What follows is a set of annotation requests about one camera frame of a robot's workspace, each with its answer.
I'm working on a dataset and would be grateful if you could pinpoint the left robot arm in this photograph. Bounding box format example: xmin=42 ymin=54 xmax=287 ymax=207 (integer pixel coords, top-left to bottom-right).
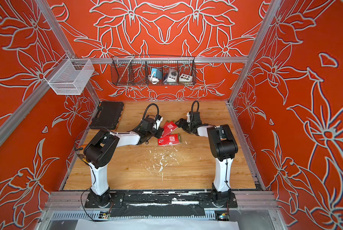
xmin=83 ymin=103 xmax=163 ymax=207

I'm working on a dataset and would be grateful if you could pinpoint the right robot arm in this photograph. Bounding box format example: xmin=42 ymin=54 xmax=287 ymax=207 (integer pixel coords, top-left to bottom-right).
xmin=176 ymin=100 xmax=238 ymax=206

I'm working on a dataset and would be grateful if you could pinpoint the black tool case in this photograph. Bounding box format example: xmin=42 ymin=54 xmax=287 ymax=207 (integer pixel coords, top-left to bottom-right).
xmin=89 ymin=101 xmax=124 ymax=130

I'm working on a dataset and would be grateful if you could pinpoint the white dotted cube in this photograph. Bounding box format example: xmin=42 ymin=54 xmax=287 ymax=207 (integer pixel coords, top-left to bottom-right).
xmin=179 ymin=74 xmax=193 ymax=84

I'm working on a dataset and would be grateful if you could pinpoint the white grey device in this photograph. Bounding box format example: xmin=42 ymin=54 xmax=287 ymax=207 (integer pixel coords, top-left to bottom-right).
xmin=164 ymin=69 xmax=178 ymax=83

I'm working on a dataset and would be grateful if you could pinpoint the blue white box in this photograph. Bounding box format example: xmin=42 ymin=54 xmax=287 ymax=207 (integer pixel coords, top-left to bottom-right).
xmin=150 ymin=68 xmax=163 ymax=80

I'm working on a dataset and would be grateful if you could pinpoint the white mesh basket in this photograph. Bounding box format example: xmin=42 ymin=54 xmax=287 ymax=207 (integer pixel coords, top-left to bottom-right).
xmin=44 ymin=59 xmax=95 ymax=95

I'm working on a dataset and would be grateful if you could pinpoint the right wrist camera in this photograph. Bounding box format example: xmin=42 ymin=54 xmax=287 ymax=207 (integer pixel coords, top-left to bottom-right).
xmin=187 ymin=112 xmax=193 ymax=123

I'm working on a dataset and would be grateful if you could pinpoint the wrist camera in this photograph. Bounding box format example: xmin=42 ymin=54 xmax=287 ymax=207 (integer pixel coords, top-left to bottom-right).
xmin=153 ymin=115 xmax=163 ymax=130
xmin=187 ymin=112 xmax=193 ymax=123

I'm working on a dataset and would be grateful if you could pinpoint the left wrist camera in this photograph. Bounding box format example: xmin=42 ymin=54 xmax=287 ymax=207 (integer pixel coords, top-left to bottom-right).
xmin=153 ymin=115 xmax=163 ymax=130

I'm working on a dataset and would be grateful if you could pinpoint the black wire basket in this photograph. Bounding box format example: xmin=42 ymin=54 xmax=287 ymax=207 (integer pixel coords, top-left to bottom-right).
xmin=110 ymin=55 xmax=197 ymax=86

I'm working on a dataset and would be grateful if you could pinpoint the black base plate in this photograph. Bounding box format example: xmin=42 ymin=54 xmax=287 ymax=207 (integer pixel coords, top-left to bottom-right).
xmin=81 ymin=190 xmax=238 ymax=220

